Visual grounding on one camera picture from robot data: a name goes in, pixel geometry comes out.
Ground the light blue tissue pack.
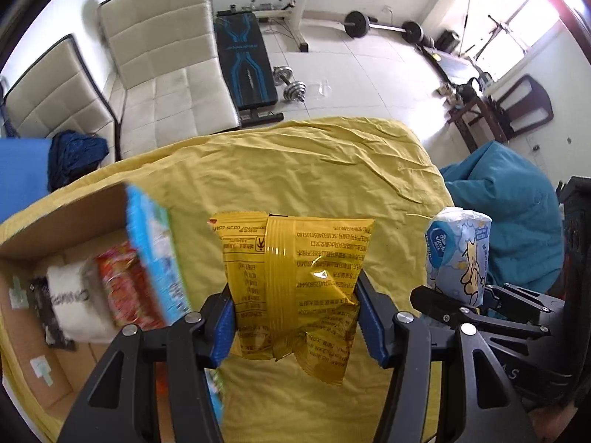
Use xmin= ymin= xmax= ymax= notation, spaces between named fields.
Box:
xmin=425 ymin=207 xmax=492 ymax=308

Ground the cardboard box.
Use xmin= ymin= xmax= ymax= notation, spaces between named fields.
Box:
xmin=0 ymin=182 xmax=227 ymax=443

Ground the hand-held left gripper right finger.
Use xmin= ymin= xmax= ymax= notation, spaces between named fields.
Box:
xmin=355 ymin=270 xmax=541 ymax=443

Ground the blue foam mat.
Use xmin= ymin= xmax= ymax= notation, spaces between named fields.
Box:
xmin=0 ymin=137 xmax=51 ymax=224

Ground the dark low table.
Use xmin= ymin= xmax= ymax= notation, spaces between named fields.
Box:
xmin=429 ymin=48 xmax=485 ymax=88

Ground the white padded chair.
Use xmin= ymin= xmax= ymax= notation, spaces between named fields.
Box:
xmin=0 ymin=34 xmax=121 ymax=162
xmin=98 ymin=0 xmax=241 ymax=158

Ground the yellow snack packet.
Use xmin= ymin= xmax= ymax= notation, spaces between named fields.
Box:
xmin=208 ymin=211 xmax=376 ymax=386

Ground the white barbell rack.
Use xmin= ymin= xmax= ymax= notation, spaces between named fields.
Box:
xmin=252 ymin=0 xmax=324 ymax=51

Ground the black metal stand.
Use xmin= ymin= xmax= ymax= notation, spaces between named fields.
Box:
xmin=462 ymin=0 xmax=532 ymax=61

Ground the short barbell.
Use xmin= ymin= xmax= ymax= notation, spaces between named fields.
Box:
xmin=344 ymin=10 xmax=424 ymax=46

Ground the red snack packet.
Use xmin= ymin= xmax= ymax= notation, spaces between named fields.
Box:
xmin=95 ymin=242 xmax=167 ymax=330

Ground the dark wooden chair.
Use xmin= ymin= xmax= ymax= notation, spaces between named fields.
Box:
xmin=448 ymin=74 xmax=554 ymax=153

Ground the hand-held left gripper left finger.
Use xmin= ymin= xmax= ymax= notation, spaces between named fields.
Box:
xmin=55 ymin=281 xmax=238 ymax=443

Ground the white pillow pack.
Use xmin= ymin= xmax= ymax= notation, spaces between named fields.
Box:
xmin=46 ymin=261 xmax=118 ymax=342

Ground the yellow tablecloth table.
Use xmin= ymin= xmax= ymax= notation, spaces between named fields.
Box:
xmin=0 ymin=117 xmax=455 ymax=443

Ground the teal bean bag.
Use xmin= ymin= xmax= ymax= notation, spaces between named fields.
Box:
xmin=438 ymin=141 xmax=564 ymax=319

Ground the black weight bench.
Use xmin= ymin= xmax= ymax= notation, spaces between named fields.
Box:
xmin=213 ymin=9 xmax=283 ymax=127

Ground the dark blue knit cloth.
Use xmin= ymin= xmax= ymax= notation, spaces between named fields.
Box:
xmin=47 ymin=131 xmax=109 ymax=192

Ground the small black box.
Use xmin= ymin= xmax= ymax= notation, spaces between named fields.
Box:
xmin=436 ymin=30 xmax=462 ymax=54

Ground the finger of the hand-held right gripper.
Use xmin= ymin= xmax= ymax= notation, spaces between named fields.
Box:
xmin=482 ymin=285 xmax=565 ymax=318
xmin=410 ymin=285 xmax=555 ymax=339

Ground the window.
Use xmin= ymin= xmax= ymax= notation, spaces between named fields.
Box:
xmin=471 ymin=0 xmax=561 ymax=70

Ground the black snack packet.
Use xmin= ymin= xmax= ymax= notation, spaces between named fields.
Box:
xmin=28 ymin=277 xmax=77 ymax=351

